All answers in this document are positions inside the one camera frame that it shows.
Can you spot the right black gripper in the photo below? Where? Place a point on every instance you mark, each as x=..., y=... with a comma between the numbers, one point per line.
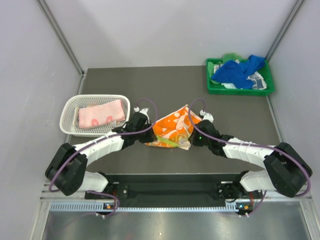
x=193, y=140

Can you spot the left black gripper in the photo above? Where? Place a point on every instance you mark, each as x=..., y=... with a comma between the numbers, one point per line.
x=151, y=137

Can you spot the orange cream patterned towel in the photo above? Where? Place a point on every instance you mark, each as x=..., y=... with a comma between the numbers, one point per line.
x=173, y=130

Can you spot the pink striped towel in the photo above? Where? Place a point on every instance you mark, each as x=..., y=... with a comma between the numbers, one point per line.
x=100, y=115

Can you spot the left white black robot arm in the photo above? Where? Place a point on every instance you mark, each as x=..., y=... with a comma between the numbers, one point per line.
x=68, y=168

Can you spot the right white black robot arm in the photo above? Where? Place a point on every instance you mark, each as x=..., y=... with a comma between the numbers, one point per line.
x=282, y=168

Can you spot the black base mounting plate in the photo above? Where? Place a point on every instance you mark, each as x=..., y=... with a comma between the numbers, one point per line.
x=215, y=186

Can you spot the green plastic bin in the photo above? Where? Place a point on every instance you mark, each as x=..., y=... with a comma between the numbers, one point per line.
x=218, y=89

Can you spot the white perforated plastic basket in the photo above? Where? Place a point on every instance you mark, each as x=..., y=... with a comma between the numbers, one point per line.
x=69, y=120

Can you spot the blue white patterned cloth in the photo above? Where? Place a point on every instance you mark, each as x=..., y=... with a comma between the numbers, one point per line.
x=257, y=79

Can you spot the green cloth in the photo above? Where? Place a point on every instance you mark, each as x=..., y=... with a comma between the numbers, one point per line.
x=231, y=57

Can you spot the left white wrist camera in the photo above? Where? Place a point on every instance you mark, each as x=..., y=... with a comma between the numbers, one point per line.
x=143, y=111

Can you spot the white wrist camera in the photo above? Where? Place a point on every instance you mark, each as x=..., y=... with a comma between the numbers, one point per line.
x=206, y=116
x=143, y=111

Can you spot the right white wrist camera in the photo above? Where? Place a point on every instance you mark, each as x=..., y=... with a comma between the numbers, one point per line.
x=206, y=116

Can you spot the aluminium frame rail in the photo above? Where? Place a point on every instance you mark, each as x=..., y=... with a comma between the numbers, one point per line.
x=275, y=196

